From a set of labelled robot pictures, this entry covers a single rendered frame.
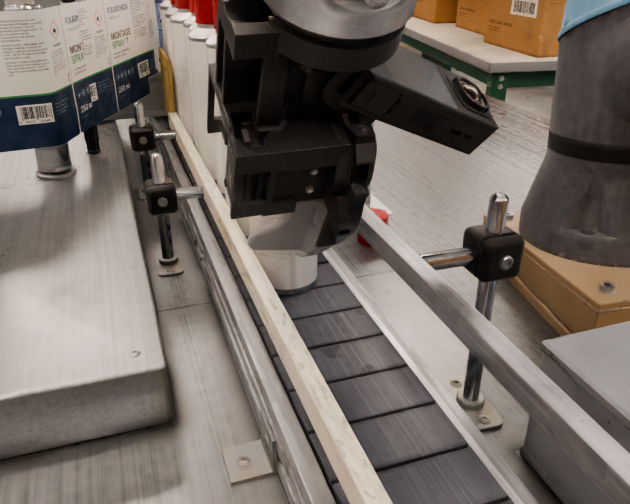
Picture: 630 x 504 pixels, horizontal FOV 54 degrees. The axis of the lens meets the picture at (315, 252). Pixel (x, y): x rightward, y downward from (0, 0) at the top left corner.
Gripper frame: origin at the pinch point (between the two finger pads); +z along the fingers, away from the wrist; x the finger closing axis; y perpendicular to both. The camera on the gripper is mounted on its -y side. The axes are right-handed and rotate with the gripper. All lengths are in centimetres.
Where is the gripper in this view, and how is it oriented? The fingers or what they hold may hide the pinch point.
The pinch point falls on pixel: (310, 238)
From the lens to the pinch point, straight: 45.8
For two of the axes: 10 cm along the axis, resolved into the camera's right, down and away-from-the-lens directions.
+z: -1.6, 5.5, 8.2
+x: 2.8, 8.2, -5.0
